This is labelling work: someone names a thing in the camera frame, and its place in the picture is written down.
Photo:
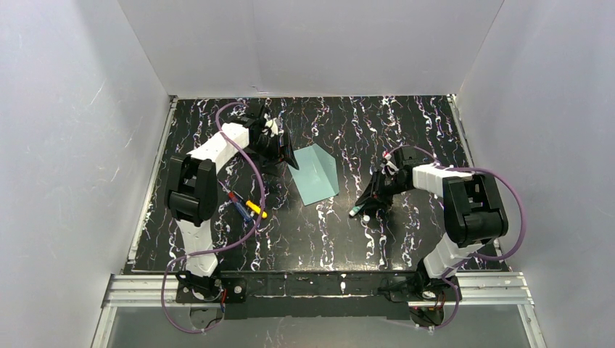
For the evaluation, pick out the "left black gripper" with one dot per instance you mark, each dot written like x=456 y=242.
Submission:
x=277 y=146

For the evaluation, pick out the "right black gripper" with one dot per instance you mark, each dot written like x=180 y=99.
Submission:
x=379 y=187

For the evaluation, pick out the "teal paper envelope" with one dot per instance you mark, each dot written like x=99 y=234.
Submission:
x=317 y=177

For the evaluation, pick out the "green white marker pen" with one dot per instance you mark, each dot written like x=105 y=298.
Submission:
x=354 y=211

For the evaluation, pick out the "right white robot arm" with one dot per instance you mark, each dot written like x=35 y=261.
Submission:
x=472 y=207

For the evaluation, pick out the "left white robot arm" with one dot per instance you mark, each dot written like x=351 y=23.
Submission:
x=191 y=189

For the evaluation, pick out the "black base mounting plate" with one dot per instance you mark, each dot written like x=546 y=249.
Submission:
x=403 y=303

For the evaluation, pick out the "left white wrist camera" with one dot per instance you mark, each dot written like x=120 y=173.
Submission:
x=272 y=127

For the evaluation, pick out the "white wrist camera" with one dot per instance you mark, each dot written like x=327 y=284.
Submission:
x=272 y=127
x=387 y=164

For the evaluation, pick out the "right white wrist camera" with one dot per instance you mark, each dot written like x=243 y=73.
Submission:
x=387 y=164

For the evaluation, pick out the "yellow handled screwdriver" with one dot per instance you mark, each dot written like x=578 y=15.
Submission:
x=256 y=209

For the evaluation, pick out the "aluminium frame rail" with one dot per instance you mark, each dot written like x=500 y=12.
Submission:
x=151 y=290

